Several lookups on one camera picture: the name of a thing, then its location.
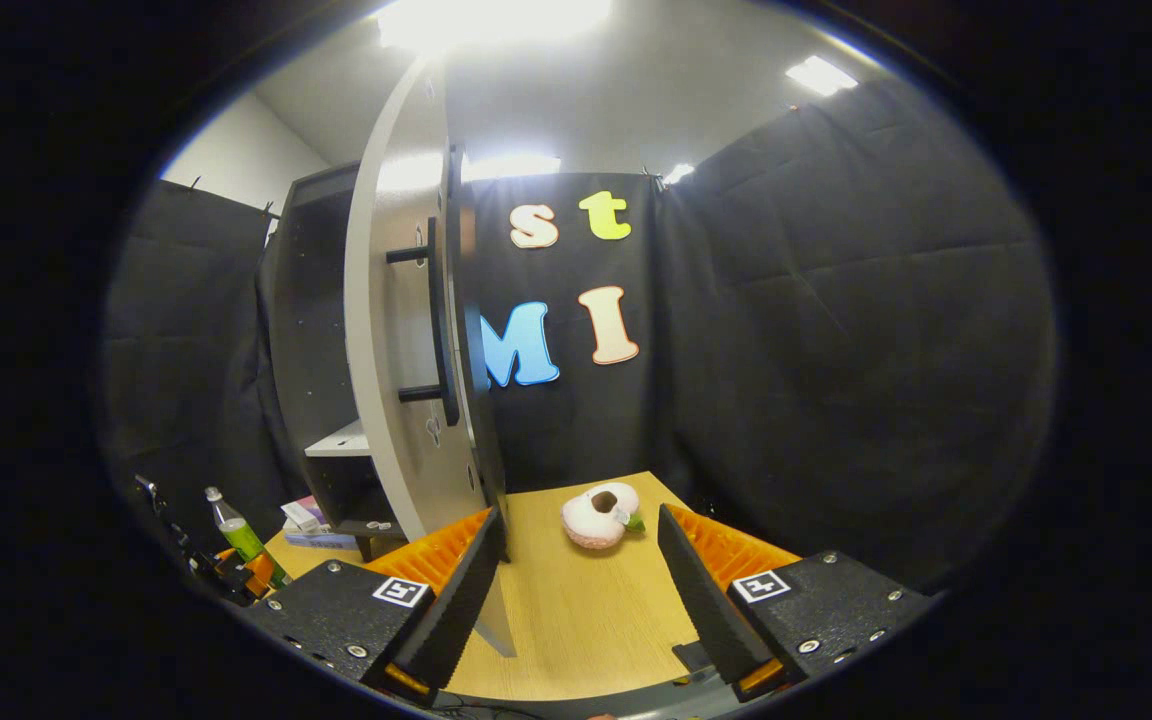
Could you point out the white cabinet door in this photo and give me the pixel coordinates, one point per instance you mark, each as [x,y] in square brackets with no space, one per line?
[391,320]

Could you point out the black backdrop cloth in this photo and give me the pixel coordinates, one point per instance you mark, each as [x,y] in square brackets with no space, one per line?
[836,300]

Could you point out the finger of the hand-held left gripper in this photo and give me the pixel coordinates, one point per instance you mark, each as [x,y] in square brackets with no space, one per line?
[168,525]
[236,578]

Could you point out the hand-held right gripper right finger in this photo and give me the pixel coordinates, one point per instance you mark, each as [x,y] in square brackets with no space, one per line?
[701,600]

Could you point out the ceiling light panel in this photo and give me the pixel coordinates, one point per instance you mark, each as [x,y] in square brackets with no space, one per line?
[491,20]
[678,172]
[511,165]
[819,75]

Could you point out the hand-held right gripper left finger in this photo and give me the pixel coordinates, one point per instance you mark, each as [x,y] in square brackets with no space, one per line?
[456,600]

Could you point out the grey cabinet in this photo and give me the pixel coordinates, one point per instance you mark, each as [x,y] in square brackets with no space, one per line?
[306,330]

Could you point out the white and blue box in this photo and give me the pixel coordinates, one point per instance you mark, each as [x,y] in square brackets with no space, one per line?
[324,540]

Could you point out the green label bottle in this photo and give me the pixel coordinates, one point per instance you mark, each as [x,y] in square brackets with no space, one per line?
[241,540]

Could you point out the pink fluffy coaster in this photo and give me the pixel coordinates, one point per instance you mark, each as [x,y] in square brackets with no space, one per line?
[586,525]

